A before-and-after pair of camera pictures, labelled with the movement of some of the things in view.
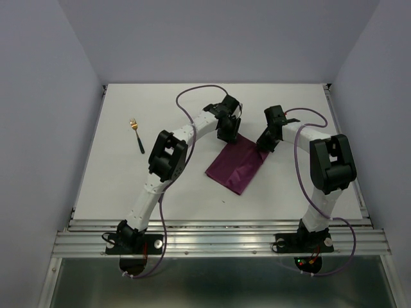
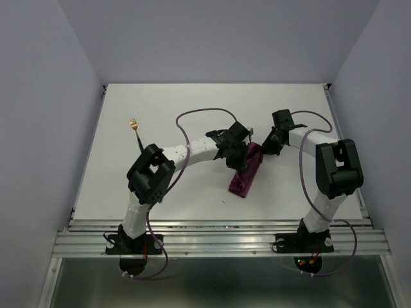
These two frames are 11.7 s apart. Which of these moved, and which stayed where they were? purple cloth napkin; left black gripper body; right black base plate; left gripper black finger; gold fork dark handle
Moved: purple cloth napkin; left black gripper body; left gripper black finger
Stayed: right black base plate; gold fork dark handle
